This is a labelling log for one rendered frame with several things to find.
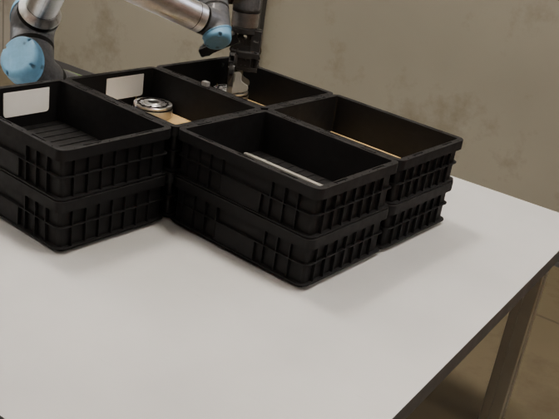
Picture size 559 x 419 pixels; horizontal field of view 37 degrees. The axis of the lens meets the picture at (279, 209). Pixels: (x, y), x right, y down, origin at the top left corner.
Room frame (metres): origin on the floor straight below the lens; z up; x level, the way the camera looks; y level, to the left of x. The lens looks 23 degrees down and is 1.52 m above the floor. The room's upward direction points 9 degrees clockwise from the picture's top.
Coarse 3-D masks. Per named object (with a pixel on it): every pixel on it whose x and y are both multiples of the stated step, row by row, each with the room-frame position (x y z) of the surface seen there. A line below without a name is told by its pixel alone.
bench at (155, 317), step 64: (448, 192) 2.20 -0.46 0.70; (0, 256) 1.45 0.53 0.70; (64, 256) 1.49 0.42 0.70; (128, 256) 1.53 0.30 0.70; (192, 256) 1.58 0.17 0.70; (384, 256) 1.72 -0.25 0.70; (448, 256) 1.77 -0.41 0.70; (512, 256) 1.83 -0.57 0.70; (0, 320) 1.23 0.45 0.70; (64, 320) 1.26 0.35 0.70; (128, 320) 1.29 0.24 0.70; (192, 320) 1.33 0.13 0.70; (256, 320) 1.36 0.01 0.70; (320, 320) 1.40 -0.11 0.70; (384, 320) 1.43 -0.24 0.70; (448, 320) 1.47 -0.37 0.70; (512, 320) 2.08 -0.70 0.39; (0, 384) 1.06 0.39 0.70; (64, 384) 1.08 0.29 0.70; (128, 384) 1.10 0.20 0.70; (192, 384) 1.13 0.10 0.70; (256, 384) 1.16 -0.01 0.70; (320, 384) 1.19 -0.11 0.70; (384, 384) 1.21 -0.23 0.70; (512, 384) 2.10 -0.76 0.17
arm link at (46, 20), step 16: (16, 0) 2.27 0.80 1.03; (32, 0) 2.16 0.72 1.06; (48, 0) 2.14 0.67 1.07; (64, 0) 2.19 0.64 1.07; (16, 16) 2.20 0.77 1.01; (32, 16) 2.18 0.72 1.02; (48, 16) 2.18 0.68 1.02; (16, 32) 2.18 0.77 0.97; (32, 32) 2.18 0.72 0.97; (48, 32) 2.21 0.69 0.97
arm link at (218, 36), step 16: (128, 0) 2.01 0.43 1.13; (144, 0) 2.01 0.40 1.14; (160, 0) 2.03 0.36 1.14; (176, 0) 2.06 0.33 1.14; (192, 0) 2.11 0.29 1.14; (160, 16) 2.07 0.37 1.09; (176, 16) 2.07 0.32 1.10; (192, 16) 2.09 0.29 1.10; (208, 16) 2.12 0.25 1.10; (224, 16) 2.16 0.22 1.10; (208, 32) 2.12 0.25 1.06; (224, 32) 2.12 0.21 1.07
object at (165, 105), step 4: (136, 100) 2.09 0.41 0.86; (140, 100) 2.11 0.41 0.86; (164, 100) 2.13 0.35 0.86; (136, 104) 2.06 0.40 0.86; (140, 104) 2.07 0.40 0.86; (144, 104) 2.07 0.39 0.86; (164, 104) 2.09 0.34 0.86; (168, 104) 2.10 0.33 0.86; (144, 108) 2.04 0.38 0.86; (148, 108) 2.04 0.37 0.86; (152, 108) 2.04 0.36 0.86; (156, 108) 2.05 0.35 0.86; (160, 108) 2.05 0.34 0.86; (164, 108) 2.06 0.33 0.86; (168, 108) 2.07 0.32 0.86
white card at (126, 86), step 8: (112, 80) 2.07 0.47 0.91; (120, 80) 2.09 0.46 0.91; (128, 80) 2.11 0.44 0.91; (136, 80) 2.13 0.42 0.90; (112, 88) 2.07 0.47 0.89; (120, 88) 2.09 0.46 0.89; (128, 88) 2.11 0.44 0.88; (136, 88) 2.14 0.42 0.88; (112, 96) 2.07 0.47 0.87; (120, 96) 2.09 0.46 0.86; (128, 96) 2.11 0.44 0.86
